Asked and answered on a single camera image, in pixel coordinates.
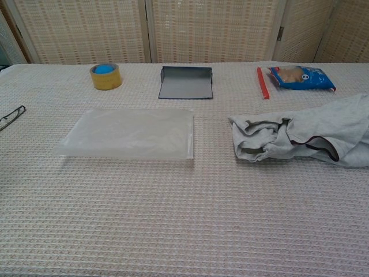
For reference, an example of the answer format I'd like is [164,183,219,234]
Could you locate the grey garment with dark trim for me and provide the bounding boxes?
[228,93,369,169]

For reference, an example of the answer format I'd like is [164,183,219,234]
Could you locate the transparent plastic bag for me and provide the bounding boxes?
[54,108,195,160]

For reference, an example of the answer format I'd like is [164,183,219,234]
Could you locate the white waffle-weave tablecloth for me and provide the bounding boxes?
[0,62,369,277]

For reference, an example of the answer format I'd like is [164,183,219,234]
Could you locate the black-rimmed eyeglasses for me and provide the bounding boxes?
[0,105,27,132]

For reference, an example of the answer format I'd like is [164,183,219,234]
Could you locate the woven folding screen panel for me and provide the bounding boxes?
[0,0,32,66]
[145,0,286,64]
[5,0,150,65]
[272,0,338,63]
[314,0,369,63]

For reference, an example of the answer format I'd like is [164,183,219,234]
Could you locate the red plastic stick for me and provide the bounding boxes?
[257,67,270,100]

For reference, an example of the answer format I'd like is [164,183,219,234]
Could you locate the yellow packing tape roll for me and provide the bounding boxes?
[89,63,123,91]

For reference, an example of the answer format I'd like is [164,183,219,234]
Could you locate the grey open box tray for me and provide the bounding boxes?
[157,66,214,100]

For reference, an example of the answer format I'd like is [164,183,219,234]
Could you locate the blue snack packet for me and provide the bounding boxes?
[266,65,337,93]

